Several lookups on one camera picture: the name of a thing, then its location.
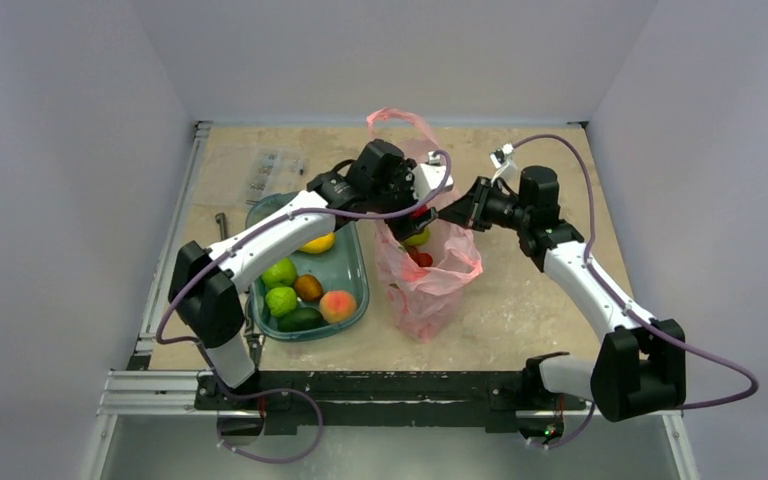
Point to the green fake apple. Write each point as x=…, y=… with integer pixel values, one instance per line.
x=281, y=274

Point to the pink plastic bag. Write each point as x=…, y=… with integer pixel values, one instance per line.
x=425, y=300

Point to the brown fake kiwi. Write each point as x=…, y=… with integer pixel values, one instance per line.
x=308, y=288

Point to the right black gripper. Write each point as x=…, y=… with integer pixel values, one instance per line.
x=480, y=204

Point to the green fake pear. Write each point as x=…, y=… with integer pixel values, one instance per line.
x=418, y=239

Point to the dark green fake avocado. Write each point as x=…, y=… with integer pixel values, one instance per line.
x=300, y=319

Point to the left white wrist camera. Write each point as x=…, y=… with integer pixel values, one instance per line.
x=432, y=177

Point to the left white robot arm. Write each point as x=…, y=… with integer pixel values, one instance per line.
x=380, y=184

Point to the pink fake peach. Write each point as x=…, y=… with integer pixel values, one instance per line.
x=337, y=306

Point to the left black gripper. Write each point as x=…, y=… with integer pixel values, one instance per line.
x=403, y=227

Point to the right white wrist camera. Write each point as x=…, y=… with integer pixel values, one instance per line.
x=505, y=167

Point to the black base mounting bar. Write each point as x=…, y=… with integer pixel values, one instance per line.
x=495, y=401

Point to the clear plastic packet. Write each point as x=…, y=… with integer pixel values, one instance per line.
x=274, y=170

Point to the red fake grape bunch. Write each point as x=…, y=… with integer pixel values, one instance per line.
x=420, y=258

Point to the black metal tool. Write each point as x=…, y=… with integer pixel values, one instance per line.
x=222, y=223

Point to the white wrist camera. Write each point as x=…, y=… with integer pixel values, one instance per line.
x=505, y=167
x=432, y=177

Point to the teal plastic fruit tray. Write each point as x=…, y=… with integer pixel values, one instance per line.
x=340, y=268

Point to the aluminium frame rail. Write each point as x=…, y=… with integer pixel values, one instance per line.
x=146, y=425

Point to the yellow fake mango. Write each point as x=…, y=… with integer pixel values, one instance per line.
x=319, y=245

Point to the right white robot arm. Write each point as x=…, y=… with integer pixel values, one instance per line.
x=640, y=367

